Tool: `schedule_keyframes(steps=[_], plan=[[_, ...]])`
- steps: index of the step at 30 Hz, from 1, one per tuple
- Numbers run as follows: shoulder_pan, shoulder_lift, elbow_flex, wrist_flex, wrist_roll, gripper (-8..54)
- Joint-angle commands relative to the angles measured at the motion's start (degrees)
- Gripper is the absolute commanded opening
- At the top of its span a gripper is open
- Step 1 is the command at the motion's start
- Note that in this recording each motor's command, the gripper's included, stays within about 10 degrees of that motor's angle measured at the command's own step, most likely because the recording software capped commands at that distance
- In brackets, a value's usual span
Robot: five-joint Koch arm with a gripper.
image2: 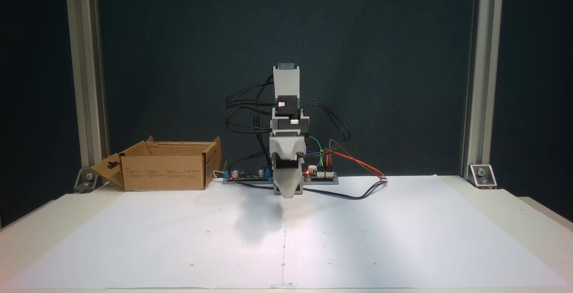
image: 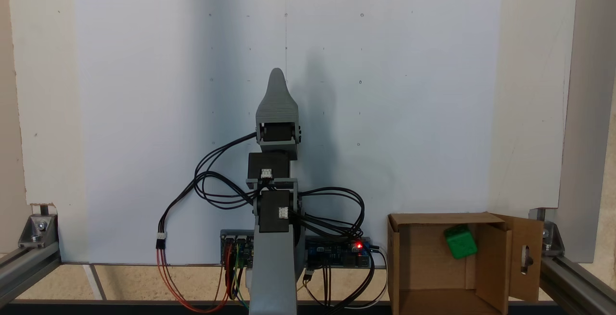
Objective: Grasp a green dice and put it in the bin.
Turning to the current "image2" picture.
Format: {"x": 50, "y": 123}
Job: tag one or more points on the motor driver circuit board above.
{"x": 322, "y": 174}

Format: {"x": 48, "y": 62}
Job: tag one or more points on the aluminium frame post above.
{"x": 87, "y": 82}
{"x": 483, "y": 82}

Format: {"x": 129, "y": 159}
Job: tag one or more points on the metal corner bracket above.
{"x": 86, "y": 180}
{"x": 482, "y": 176}

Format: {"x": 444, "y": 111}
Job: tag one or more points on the large white paper sheet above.
{"x": 358, "y": 239}

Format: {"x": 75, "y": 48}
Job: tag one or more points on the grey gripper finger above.
{"x": 283, "y": 183}
{"x": 299, "y": 176}

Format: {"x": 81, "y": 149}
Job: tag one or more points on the blue power circuit board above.
{"x": 250, "y": 174}

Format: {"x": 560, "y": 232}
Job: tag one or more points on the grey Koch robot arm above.
{"x": 286, "y": 80}

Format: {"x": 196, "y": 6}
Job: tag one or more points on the brown cardboard box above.
{"x": 165, "y": 172}

